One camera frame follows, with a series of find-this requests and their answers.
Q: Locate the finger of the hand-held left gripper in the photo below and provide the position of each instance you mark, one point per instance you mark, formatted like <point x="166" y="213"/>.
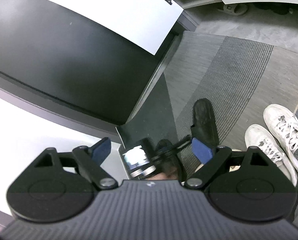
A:
<point x="179" y="143"/>

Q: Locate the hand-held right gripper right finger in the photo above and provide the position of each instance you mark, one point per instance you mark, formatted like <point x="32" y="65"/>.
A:
<point x="201" y="150"/>

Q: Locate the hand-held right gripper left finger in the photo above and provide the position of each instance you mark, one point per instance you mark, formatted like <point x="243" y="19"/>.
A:
<point x="101" y="151"/>

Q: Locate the black slide sandal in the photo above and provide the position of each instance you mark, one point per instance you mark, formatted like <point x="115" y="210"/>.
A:
<point x="204" y="120"/>

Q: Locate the cream lace-up sneaker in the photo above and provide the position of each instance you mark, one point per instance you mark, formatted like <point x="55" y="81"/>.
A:
<point x="259" y="135"/>
<point x="276" y="115"/>

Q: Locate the metal door threshold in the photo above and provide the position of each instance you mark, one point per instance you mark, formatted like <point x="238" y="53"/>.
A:
<point x="151" y="85"/>

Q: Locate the grey striped door mat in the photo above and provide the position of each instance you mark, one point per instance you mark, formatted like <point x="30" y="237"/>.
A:
<point x="226" y="80"/>

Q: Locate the dark entrance door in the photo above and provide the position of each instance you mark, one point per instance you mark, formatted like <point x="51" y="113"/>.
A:
<point x="64" y="55"/>

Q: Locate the metal cabinet hinge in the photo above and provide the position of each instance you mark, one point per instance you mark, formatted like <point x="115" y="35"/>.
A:
<point x="169" y="0"/>

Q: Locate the grey slipper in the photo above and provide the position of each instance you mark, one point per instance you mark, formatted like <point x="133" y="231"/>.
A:
<point x="235" y="10"/>

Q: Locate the black shoe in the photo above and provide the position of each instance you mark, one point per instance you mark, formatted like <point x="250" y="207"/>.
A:
<point x="276" y="8"/>

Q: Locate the grey door frame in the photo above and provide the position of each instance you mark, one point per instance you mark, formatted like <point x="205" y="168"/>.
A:
<point x="39" y="97"/>

